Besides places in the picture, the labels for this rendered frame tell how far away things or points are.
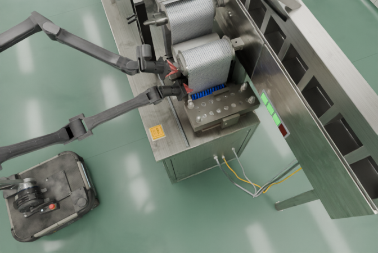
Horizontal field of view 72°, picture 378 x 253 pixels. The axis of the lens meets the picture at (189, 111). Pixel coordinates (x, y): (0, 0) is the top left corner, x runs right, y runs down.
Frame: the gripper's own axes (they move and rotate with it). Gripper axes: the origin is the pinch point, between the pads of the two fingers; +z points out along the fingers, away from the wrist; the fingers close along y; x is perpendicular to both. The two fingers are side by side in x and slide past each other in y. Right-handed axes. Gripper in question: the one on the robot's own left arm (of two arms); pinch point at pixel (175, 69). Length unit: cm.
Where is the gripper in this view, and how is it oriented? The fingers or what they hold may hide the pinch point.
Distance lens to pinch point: 135.7
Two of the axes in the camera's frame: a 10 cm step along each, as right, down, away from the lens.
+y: 3.8, 8.3, -4.0
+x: 5.5, -5.5, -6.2
